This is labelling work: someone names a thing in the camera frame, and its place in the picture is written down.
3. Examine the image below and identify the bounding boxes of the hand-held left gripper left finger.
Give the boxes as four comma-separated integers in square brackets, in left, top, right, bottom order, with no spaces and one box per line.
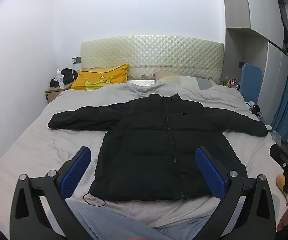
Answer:
[9,146,92,240]

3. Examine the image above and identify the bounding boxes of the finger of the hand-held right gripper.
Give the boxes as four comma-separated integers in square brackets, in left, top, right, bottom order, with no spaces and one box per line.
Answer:
[269,143,288,174]

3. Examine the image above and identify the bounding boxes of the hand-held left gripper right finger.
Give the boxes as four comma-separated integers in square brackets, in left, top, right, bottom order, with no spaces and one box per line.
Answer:
[194,146,277,240]

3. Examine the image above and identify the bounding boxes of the black puffer jacket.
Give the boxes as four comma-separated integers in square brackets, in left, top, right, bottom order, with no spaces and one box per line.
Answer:
[47,93,268,207]

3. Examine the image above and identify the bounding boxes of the person's right hand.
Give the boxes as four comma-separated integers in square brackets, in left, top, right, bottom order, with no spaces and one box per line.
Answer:
[276,197,288,232]

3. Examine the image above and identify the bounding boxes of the yellow rounded object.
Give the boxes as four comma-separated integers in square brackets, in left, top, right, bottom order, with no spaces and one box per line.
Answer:
[276,174,288,193]

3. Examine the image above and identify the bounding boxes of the light grey blanket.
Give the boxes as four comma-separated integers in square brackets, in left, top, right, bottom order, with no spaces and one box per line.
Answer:
[0,79,286,233]

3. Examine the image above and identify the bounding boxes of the blue curtain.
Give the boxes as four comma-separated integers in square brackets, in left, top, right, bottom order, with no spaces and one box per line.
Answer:
[272,57,288,133]

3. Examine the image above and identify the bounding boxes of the person's legs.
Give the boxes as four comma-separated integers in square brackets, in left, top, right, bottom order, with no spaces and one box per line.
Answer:
[66,200,225,240]

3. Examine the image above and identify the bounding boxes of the blue padded board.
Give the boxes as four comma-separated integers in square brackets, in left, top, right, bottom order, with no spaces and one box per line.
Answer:
[240,63,263,105]

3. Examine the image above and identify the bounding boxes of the wooden nightstand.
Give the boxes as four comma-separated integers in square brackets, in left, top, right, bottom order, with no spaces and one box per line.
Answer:
[45,82,72,104]

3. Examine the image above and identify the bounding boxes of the row of small bottles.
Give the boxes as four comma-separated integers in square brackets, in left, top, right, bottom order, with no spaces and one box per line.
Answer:
[224,76,241,89]

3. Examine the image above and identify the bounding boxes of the clear plastic bottle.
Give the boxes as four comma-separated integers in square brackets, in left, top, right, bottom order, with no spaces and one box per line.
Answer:
[56,69,65,88]

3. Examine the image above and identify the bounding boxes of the beige grey patchwork pillow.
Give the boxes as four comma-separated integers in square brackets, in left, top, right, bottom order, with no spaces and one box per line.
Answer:
[153,70,218,90]

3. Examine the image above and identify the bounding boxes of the black bag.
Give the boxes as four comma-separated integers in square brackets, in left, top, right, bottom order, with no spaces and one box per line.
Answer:
[50,68,79,88]

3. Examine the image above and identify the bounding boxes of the yellow crown print pillow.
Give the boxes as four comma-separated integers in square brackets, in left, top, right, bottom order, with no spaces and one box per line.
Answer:
[70,64,130,91]

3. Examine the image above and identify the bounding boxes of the cream quilted headboard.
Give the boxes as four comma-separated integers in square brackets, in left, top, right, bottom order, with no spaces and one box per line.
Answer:
[80,35,225,85]

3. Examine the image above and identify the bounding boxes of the grey white wardrobe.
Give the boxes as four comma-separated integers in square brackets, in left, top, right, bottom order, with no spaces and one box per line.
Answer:
[221,0,288,130]

